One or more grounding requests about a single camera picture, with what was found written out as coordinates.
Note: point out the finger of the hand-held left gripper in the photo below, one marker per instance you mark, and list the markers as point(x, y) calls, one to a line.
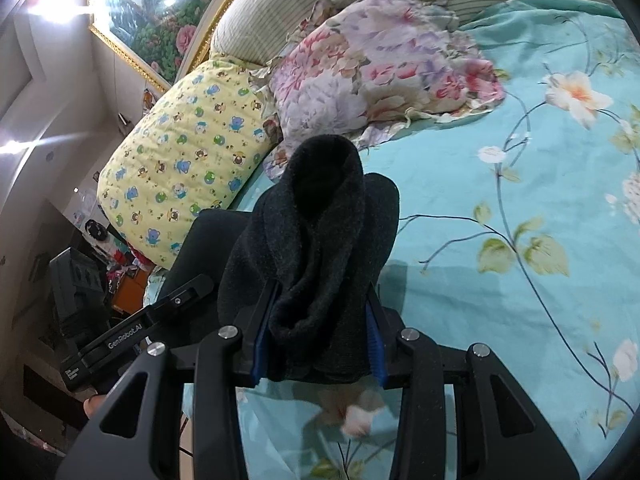
point(180, 300)

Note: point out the gold framed flower painting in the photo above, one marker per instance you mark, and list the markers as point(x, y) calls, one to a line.
point(160, 10)

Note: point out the yellow bear-print pillow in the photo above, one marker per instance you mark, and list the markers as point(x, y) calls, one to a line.
point(190, 160)

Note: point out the orange box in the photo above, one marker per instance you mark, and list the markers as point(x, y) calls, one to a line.
point(130, 292)

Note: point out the blue floral bedsheet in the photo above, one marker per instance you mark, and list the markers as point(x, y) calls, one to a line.
point(500, 310)

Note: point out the person's left hand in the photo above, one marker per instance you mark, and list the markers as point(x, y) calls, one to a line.
point(94, 405)

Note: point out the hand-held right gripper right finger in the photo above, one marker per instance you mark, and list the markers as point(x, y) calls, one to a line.
point(376, 350)

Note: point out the black box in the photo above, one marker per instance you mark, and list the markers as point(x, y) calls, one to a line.
point(75, 285)

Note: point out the black pants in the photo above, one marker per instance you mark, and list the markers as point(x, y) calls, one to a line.
point(310, 240)

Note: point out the pink purple floral pillow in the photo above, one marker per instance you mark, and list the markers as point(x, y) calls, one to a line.
point(375, 75)

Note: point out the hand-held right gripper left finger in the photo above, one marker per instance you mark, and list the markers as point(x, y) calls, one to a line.
point(262, 340)

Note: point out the beige striped headboard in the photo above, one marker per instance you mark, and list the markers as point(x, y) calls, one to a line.
point(250, 20)

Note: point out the black round object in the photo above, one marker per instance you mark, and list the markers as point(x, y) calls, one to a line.
point(96, 230)

